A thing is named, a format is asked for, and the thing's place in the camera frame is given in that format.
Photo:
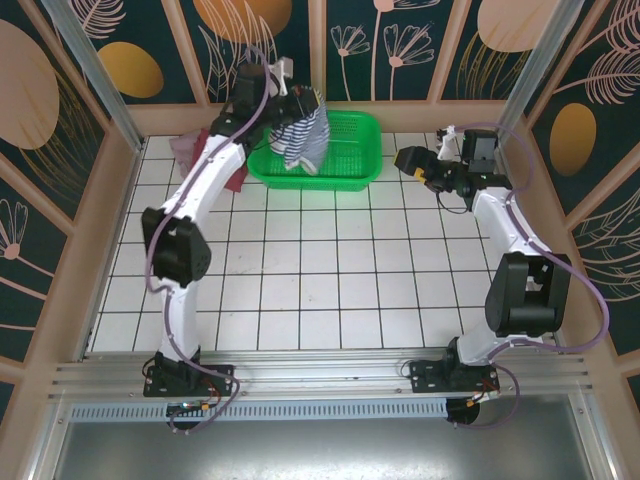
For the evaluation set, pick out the blue white striped tank top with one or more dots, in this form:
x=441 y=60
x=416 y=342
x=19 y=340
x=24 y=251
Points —
x=305 y=140

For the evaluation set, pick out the pale pink ribbed tank top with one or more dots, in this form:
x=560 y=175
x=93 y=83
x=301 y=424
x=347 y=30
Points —
x=181 y=150

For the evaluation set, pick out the red ribbed tank top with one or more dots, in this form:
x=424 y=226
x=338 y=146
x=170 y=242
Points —
x=237 y=182

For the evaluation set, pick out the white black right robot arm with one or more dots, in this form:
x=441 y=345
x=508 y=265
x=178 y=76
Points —
x=505 y=225

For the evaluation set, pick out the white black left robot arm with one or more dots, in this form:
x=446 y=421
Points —
x=200 y=190

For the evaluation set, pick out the green plastic basket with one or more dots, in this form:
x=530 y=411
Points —
x=350 y=165

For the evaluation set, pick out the grey metal sheet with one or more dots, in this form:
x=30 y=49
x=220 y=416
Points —
x=320 y=450

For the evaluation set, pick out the aluminium corner post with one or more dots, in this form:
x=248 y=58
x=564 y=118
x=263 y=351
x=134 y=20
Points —
x=534 y=75
x=97 y=75

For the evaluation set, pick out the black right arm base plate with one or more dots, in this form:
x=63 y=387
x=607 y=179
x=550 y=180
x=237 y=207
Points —
x=422 y=377

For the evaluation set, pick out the aluminium mounting rail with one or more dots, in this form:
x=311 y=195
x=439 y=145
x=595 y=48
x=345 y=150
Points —
x=320 y=375

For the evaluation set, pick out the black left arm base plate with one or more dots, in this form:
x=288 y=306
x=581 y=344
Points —
x=222 y=375

